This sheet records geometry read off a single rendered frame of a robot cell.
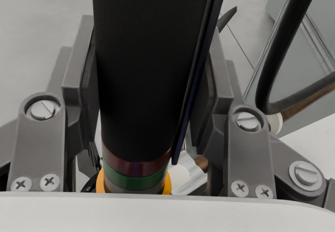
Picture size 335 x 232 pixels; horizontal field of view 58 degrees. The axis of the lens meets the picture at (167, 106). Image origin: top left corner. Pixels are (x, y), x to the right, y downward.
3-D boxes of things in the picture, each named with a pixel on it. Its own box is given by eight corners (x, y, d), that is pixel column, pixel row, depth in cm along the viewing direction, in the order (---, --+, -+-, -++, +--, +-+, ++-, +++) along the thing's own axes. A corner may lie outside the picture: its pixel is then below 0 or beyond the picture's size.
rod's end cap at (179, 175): (174, 171, 23) (178, 157, 22) (191, 191, 22) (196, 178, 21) (153, 184, 22) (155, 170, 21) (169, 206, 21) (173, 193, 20)
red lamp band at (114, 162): (146, 109, 16) (148, 94, 15) (185, 155, 15) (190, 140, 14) (88, 135, 15) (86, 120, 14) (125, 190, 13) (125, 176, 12)
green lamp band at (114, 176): (145, 124, 17) (146, 110, 16) (181, 169, 15) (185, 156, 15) (90, 150, 16) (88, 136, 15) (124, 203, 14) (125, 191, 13)
